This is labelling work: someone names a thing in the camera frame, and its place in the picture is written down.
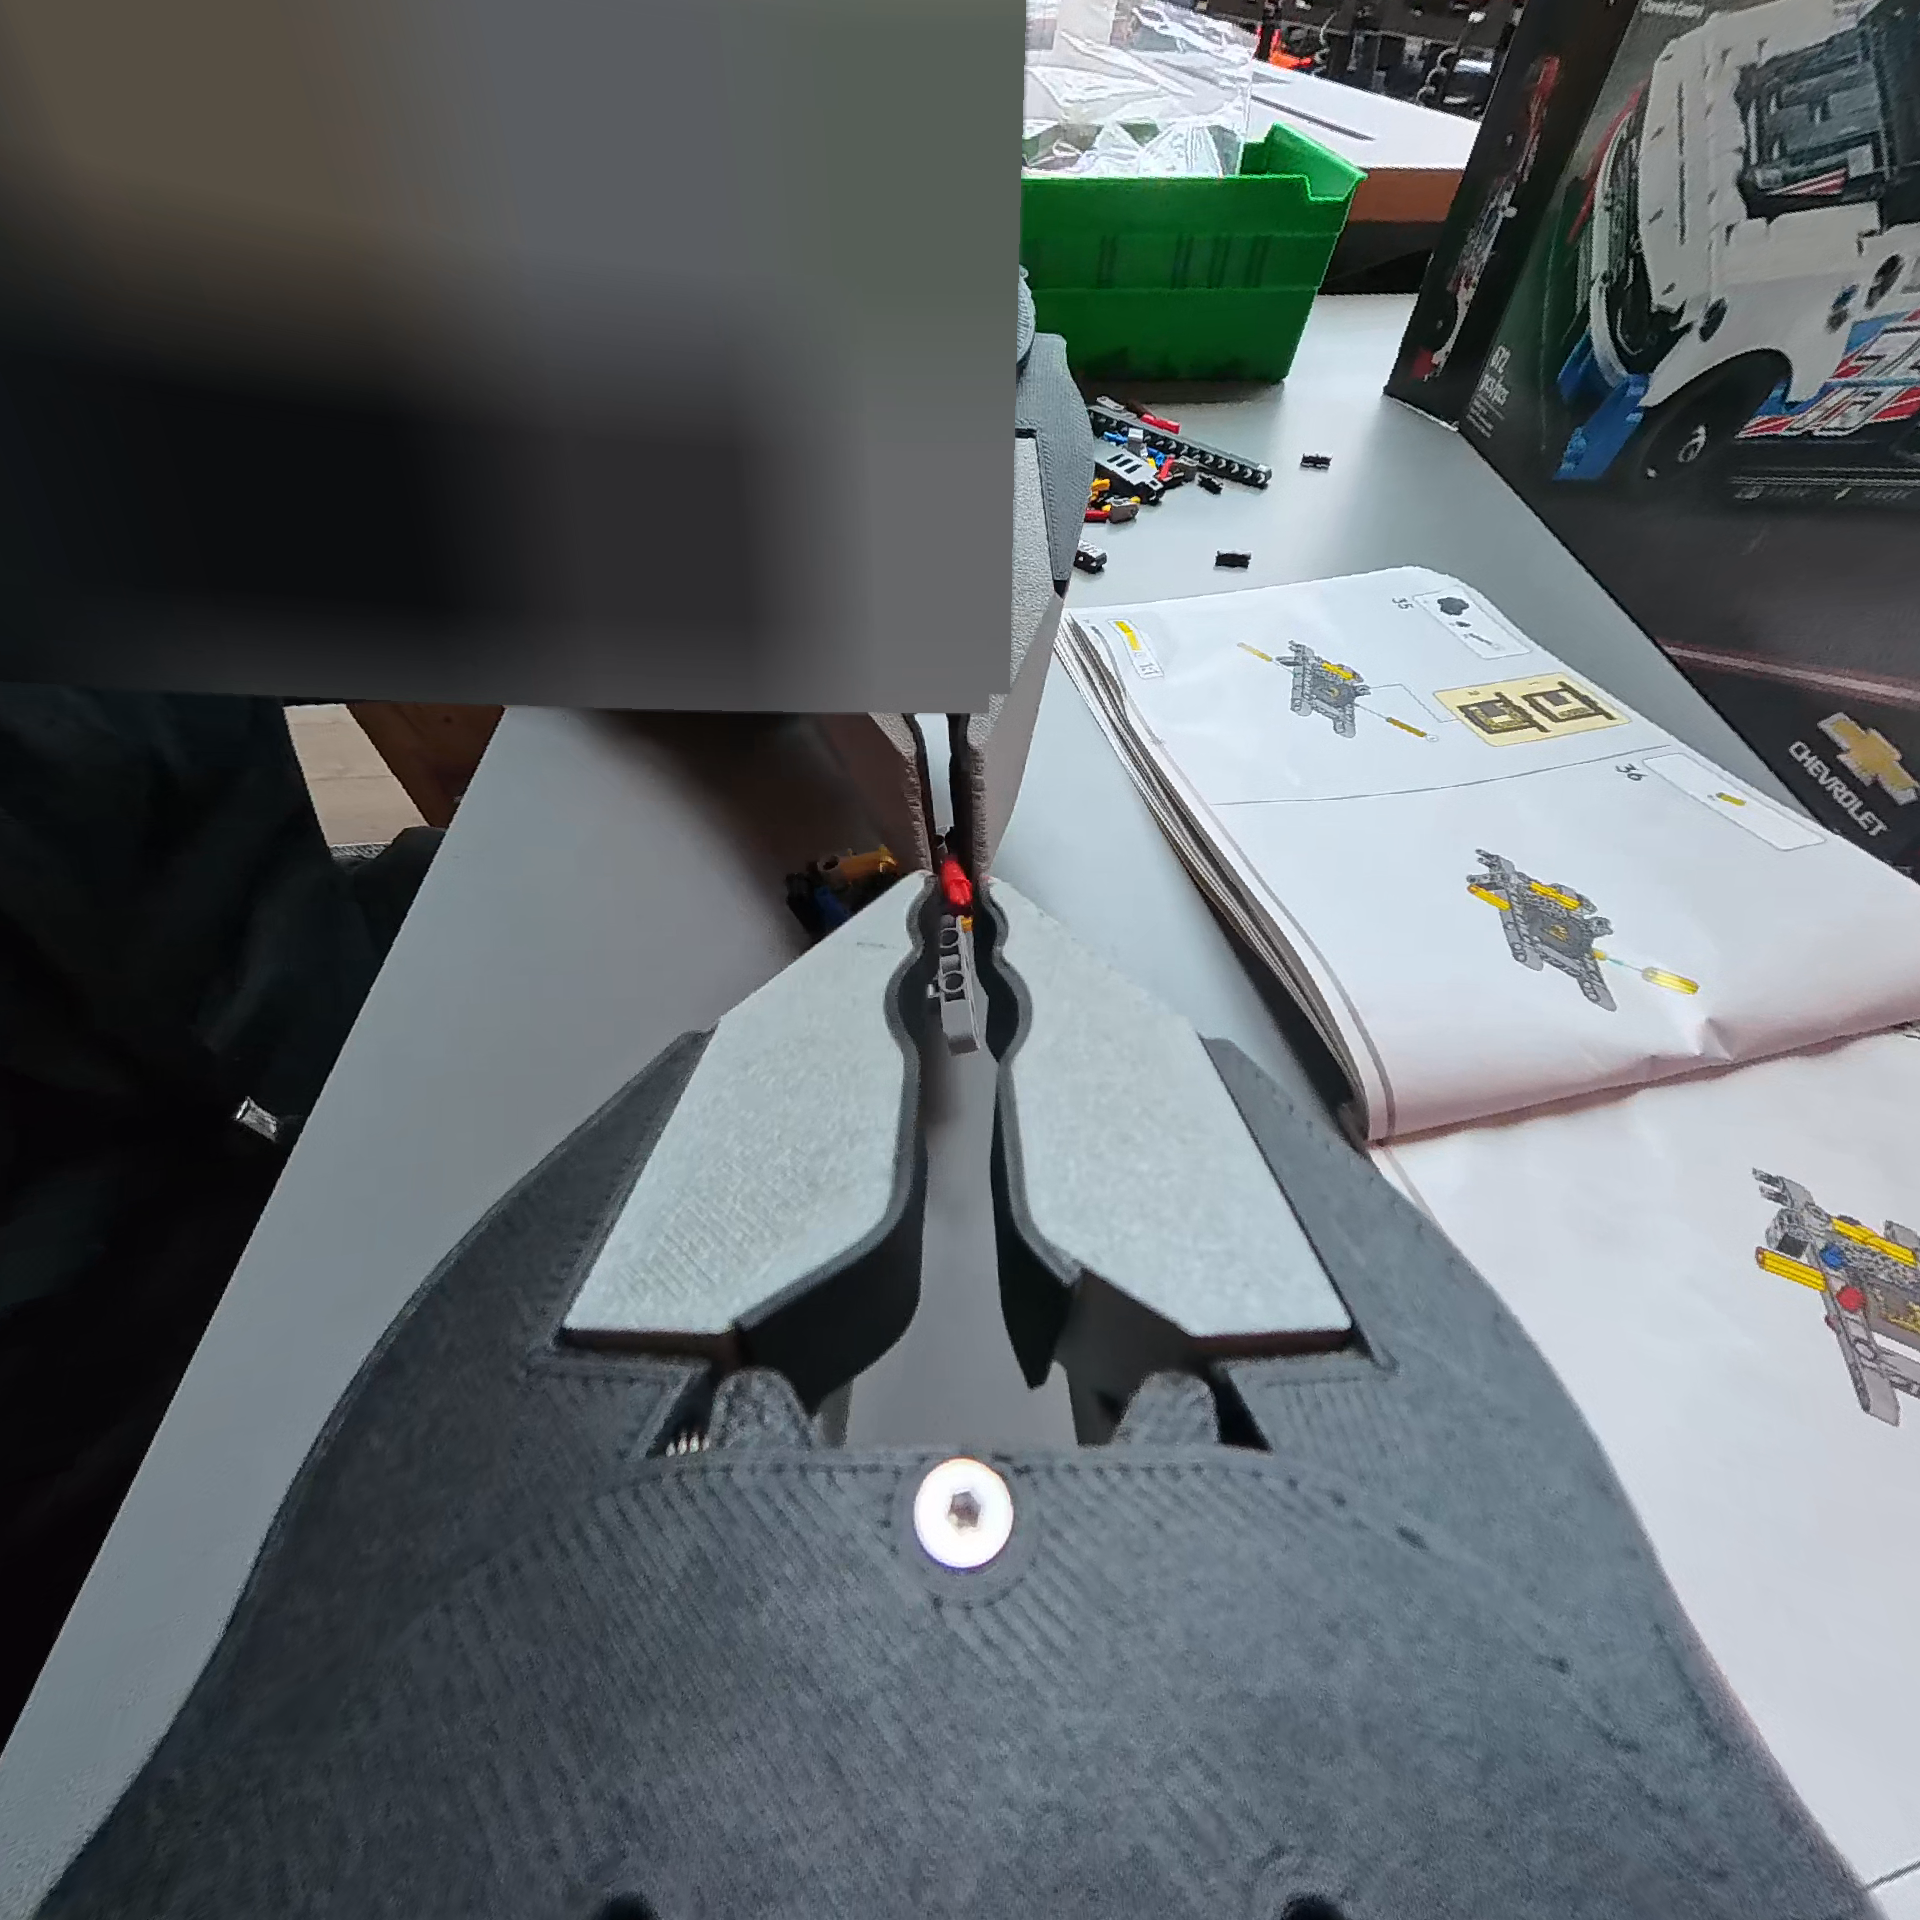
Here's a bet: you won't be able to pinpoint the wooden table leg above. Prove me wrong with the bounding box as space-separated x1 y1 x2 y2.
286 701 504 829

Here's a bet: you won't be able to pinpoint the pile of loose lego pieces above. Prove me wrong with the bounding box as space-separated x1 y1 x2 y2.
1084 393 1272 575

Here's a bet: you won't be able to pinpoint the lego set car box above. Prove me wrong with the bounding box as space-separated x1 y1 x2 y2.
1382 0 1920 880

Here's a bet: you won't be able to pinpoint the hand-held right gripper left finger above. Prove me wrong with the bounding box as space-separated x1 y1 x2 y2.
560 870 933 1415

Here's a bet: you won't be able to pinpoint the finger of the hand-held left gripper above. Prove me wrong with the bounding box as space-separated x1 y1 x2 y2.
807 708 933 884
948 620 1064 888

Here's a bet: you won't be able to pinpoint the white table with wooden edge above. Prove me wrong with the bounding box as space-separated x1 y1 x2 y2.
1246 58 1479 226

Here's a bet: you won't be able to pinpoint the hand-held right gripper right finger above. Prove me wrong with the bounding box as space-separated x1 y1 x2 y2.
982 877 1356 1389

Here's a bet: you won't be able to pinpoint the open lego instruction booklet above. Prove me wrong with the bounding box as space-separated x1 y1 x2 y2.
1055 567 1920 1892

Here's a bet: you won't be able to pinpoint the clear plastic bags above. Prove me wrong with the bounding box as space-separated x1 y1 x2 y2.
1025 0 1278 177

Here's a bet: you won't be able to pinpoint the grey yellow lego assembly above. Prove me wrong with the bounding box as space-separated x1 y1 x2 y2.
785 717 993 1056

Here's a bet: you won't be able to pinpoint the green plastic bin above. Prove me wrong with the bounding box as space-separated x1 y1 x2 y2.
1023 122 1367 384

